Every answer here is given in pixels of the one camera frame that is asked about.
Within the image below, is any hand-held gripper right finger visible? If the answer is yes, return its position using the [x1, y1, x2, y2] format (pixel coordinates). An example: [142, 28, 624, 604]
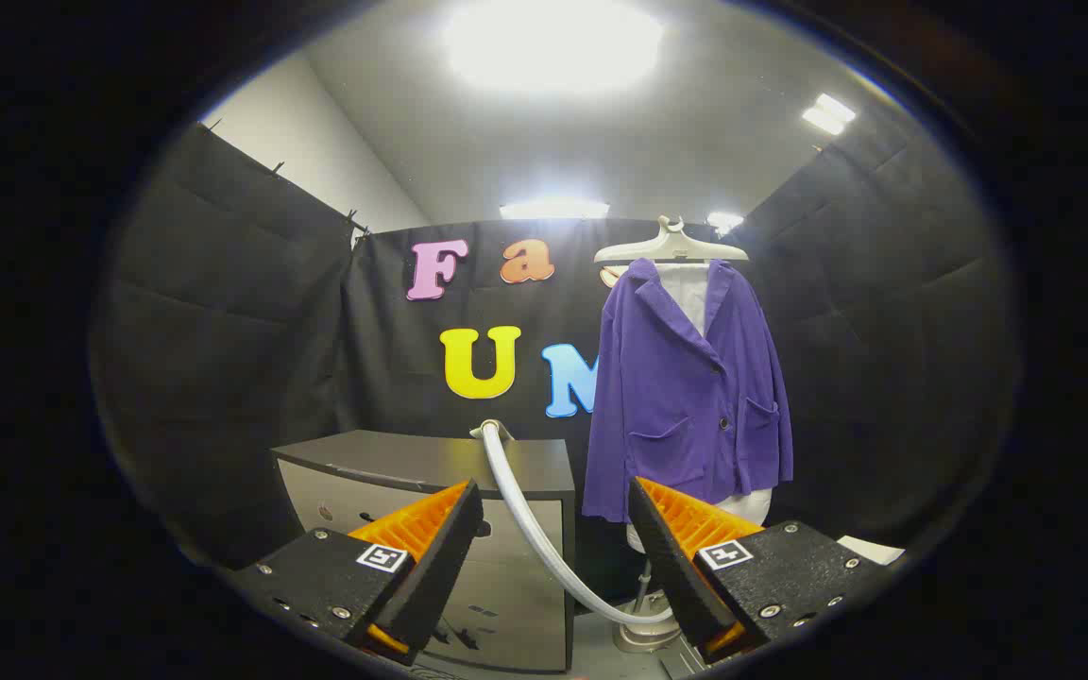
[626, 475, 894, 664]

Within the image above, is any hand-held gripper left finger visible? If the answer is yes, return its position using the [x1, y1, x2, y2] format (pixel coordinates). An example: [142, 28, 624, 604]
[230, 479, 485, 667]

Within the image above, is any purple corduroy jacket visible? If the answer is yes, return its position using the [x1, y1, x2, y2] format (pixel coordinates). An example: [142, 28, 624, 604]
[582, 257, 795, 525]

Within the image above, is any white clothes hanger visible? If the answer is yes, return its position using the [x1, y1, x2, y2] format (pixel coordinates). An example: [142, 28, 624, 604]
[593, 215, 750, 265]

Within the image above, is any grey cabinet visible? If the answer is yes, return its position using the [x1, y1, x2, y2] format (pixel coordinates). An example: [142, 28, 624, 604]
[270, 430, 575, 673]

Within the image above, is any white flat board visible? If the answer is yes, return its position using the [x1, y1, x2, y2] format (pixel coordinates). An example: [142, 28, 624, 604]
[835, 535, 906, 566]

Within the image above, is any black backdrop cloth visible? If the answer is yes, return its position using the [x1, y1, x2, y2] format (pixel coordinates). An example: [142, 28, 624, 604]
[733, 113, 1022, 549]
[91, 123, 366, 568]
[336, 217, 762, 605]

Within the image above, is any large ceiling light panel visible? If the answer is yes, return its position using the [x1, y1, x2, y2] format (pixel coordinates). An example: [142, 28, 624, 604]
[445, 0, 663, 94]

